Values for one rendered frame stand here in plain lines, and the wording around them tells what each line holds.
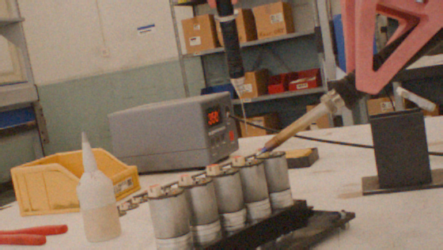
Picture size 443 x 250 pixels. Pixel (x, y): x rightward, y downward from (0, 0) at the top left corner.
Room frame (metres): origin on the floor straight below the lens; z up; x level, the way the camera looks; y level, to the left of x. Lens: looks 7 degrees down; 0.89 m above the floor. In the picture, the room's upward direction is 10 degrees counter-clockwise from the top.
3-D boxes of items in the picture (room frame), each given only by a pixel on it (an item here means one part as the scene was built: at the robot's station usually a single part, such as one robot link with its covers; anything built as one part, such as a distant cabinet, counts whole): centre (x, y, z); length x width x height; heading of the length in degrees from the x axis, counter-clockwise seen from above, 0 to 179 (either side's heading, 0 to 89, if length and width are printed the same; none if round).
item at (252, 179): (0.44, -0.05, 0.79); 0.02 x 0.02 x 0.05
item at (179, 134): (0.87, 0.00, 0.80); 0.15 x 0.12 x 0.10; 61
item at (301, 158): (0.73, -0.13, 0.76); 0.07 x 0.05 x 0.02; 63
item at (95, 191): (0.54, 0.08, 0.80); 0.03 x 0.03 x 0.10
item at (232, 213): (0.42, -0.03, 0.79); 0.02 x 0.02 x 0.05
